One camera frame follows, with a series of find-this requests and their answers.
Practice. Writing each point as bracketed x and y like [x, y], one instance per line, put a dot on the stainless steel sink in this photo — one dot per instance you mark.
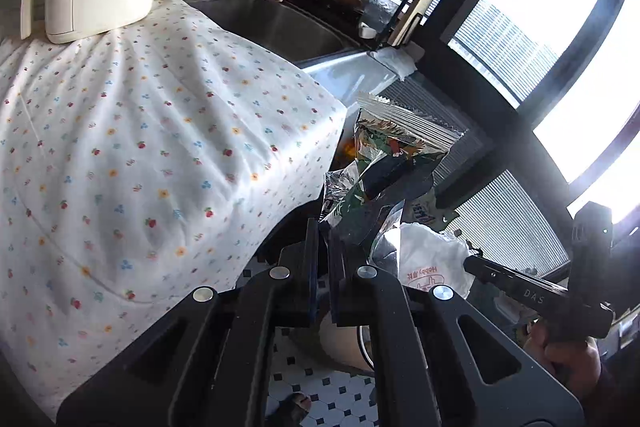
[270, 27]

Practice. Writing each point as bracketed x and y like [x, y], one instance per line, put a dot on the white window blind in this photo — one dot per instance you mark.
[510, 217]

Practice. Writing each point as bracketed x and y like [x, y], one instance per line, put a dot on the beige bin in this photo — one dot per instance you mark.
[345, 342]

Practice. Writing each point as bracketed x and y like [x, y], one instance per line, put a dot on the white plastic bag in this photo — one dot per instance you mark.
[432, 257]

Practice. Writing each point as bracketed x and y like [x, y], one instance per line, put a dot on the detergent refill bag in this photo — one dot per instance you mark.
[425, 209]

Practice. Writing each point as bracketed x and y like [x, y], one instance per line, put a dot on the clear plastic container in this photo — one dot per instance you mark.
[380, 12]

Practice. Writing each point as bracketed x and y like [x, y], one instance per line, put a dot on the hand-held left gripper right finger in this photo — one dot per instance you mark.
[336, 277]

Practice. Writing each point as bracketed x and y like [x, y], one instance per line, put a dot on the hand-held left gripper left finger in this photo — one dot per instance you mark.
[312, 267]

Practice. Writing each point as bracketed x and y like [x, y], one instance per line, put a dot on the floral white tablecloth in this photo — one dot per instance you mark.
[125, 157]

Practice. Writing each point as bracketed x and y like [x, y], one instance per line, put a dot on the grey sink cabinet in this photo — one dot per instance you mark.
[345, 74]

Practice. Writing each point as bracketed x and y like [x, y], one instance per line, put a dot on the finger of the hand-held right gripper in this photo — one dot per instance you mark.
[515, 282]

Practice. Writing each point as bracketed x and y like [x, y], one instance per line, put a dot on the green foil snack bag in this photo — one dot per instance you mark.
[395, 147]

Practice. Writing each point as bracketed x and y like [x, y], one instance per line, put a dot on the white folded cloth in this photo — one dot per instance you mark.
[395, 62]

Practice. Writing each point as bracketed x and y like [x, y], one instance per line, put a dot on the person's foot in sandal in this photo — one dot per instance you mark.
[290, 409]

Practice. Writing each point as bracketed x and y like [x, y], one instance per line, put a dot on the person's right hand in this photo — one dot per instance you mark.
[570, 362]

